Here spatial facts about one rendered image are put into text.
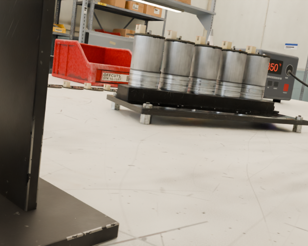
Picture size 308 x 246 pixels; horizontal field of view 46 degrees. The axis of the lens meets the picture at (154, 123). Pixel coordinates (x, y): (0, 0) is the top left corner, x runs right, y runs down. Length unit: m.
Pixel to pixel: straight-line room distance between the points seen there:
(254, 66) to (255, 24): 5.73
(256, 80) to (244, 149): 0.14
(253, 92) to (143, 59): 0.11
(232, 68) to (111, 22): 5.10
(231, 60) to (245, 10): 5.92
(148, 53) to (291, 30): 5.46
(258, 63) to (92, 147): 0.22
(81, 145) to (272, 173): 0.09
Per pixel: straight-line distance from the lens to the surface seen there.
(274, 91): 0.75
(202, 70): 0.31
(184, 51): 0.30
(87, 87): 0.45
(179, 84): 0.30
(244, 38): 6.15
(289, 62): 0.78
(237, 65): 0.33
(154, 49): 0.28
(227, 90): 0.33
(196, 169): 0.15
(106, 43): 2.86
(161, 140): 0.20
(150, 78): 0.28
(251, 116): 0.29
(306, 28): 5.61
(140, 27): 0.29
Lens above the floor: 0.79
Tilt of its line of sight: 9 degrees down
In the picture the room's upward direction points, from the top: 8 degrees clockwise
